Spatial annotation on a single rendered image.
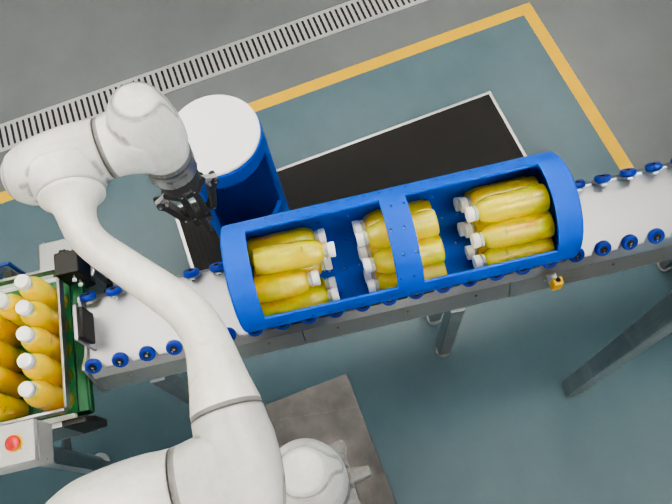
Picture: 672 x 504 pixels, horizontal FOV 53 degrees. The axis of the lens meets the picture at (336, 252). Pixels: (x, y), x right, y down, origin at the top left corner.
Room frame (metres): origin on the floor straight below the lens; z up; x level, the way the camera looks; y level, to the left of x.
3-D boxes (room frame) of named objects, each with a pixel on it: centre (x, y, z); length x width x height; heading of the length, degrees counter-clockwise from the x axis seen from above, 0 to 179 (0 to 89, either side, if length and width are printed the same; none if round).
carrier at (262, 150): (1.14, 0.28, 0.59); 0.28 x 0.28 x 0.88
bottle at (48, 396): (0.47, 0.82, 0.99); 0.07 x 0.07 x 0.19
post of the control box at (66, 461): (0.34, 0.91, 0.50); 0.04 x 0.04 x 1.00; 1
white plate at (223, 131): (1.14, 0.28, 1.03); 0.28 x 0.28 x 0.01
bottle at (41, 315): (0.69, 0.83, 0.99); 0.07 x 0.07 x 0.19
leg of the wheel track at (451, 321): (0.59, -0.34, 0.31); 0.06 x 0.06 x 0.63; 1
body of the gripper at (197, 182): (0.64, 0.25, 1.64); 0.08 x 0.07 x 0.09; 106
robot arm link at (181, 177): (0.64, 0.25, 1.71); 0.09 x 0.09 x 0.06
